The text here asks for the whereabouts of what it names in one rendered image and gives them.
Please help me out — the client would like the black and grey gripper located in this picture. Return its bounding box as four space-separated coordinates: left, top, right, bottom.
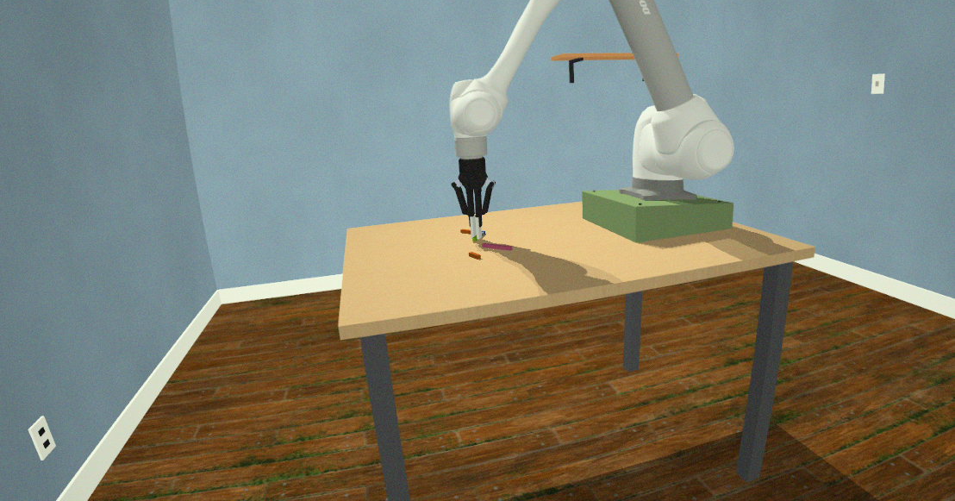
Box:
452 157 496 239

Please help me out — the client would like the pink rod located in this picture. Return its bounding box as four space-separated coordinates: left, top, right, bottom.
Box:
482 243 512 251

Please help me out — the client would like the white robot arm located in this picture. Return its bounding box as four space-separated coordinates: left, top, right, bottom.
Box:
450 0 734 201

